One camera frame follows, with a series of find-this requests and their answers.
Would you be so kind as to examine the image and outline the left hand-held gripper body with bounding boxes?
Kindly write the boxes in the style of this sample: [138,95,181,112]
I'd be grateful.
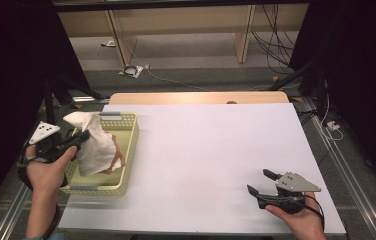
[28,121,74,163]

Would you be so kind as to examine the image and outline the white power adapter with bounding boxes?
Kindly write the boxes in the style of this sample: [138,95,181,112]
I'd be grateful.
[325,120,341,132]

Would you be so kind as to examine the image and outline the person's right hand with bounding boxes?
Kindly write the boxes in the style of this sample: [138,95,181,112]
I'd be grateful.
[265,192,327,240]

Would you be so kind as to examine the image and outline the aluminium floor rail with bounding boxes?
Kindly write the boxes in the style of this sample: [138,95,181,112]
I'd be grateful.
[0,126,69,240]
[304,98,376,240]

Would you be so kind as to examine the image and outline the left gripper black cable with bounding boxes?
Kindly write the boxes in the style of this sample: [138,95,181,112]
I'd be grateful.
[16,141,62,240]

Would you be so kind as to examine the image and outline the black curtain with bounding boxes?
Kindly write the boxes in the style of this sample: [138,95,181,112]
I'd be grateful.
[0,0,90,228]
[289,0,376,194]

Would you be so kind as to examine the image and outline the yellow-green perforated plastic basket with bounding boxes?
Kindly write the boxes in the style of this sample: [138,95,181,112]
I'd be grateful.
[59,111,140,196]

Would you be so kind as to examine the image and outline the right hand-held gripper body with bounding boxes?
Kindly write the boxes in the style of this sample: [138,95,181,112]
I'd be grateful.
[260,171,322,214]

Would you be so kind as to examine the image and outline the white floor cable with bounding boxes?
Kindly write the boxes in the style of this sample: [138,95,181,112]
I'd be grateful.
[144,64,212,93]

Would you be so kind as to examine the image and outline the beige wooden shelf unit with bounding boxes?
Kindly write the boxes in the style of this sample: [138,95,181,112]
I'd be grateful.
[57,3,310,68]

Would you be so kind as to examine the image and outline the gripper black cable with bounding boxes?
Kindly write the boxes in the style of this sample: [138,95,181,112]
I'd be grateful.
[304,194,326,232]
[16,141,62,240]

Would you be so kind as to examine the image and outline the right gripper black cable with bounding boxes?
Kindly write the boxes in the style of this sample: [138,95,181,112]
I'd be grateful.
[304,194,326,232]

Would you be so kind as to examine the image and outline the black cable bundle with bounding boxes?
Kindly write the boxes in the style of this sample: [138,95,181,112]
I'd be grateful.
[250,3,299,76]

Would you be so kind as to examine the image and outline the clear packet with black item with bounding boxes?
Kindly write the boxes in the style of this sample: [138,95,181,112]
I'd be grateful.
[119,64,145,79]

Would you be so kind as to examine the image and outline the cream baby bodysuit brown trim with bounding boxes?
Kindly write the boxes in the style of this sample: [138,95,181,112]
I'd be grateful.
[63,111,126,177]

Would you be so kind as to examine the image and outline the white board sheet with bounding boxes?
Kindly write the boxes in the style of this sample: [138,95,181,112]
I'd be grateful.
[57,102,347,235]

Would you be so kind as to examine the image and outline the black metal stand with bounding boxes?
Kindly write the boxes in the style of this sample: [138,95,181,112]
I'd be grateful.
[42,74,110,129]
[267,59,330,118]

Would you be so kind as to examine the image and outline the person's left hand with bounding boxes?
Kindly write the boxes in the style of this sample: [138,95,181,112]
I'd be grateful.
[25,146,78,194]

